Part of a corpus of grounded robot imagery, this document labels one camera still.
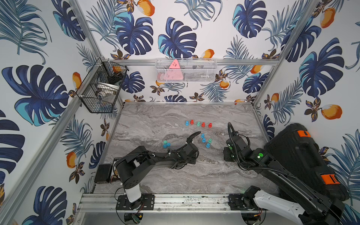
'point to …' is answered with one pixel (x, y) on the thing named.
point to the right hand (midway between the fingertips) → (227, 150)
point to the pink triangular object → (174, 72)
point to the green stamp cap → (165, 142)
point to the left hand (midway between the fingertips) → (195, 155)
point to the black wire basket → (108, 72)
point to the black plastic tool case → (293, 147)
